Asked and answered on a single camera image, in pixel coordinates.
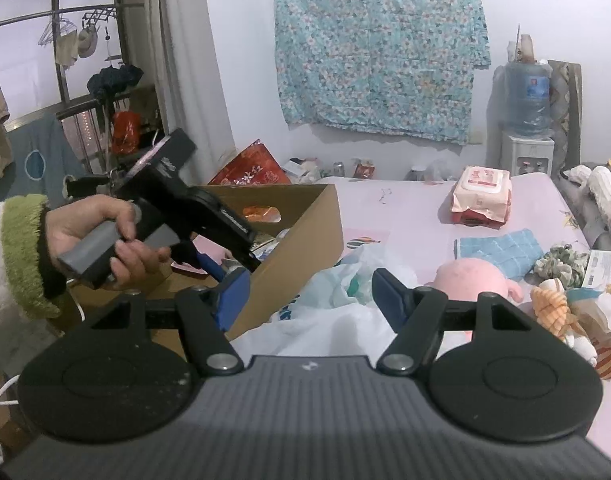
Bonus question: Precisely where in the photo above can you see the person left hand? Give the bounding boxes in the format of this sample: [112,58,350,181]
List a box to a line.
[43,195,171,289]

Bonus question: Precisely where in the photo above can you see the pink plush toy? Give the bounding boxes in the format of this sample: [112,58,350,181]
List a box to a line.
[428,258,523,304]

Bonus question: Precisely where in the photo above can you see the cardboard box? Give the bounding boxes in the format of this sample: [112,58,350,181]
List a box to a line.
[64,182,346,361]

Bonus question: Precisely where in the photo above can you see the red plastic bag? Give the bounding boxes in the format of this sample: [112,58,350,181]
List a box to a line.
[209,140,292,185]

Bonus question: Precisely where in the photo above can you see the white curtain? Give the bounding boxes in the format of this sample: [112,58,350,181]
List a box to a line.
[145,0,236,184]

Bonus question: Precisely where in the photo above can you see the light blue towel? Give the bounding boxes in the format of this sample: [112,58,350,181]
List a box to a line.
[454,229,544,282]

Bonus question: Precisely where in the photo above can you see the orange white striped cloth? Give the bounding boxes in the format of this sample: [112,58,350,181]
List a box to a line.
[530,278,597,366]

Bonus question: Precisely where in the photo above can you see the pink wet wipes pack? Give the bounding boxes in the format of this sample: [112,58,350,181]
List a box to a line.
[451,166,513,229]

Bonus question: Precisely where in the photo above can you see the green white scrunchie cloth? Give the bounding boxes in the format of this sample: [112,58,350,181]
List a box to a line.
[532,244,590,289]

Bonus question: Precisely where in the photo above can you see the white green fleece sleeve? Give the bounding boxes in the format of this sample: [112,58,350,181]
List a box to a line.
[0,194,62,376]

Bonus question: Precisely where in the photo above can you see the crumpled white plastic bag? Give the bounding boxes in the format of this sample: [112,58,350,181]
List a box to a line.
[567,288,611,347]

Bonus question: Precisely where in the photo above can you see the blue white paper box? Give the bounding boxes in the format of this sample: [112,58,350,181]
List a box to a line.
[582,250,611,294]

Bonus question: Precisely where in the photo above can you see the white water dispenser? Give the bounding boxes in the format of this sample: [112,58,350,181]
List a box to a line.
[501,132,555,177]

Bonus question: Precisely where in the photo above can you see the orange striped ball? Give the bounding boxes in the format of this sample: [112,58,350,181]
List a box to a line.
[595,346,611,380]

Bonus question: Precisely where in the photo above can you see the white rolled blanket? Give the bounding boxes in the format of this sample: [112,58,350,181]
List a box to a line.
[563,165,611,237]

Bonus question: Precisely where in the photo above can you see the blue water jug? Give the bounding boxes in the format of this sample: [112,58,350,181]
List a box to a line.
[504,62,551,138]

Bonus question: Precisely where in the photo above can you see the floral blue wall cloth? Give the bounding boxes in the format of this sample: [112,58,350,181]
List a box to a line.
[274,0,491,145]

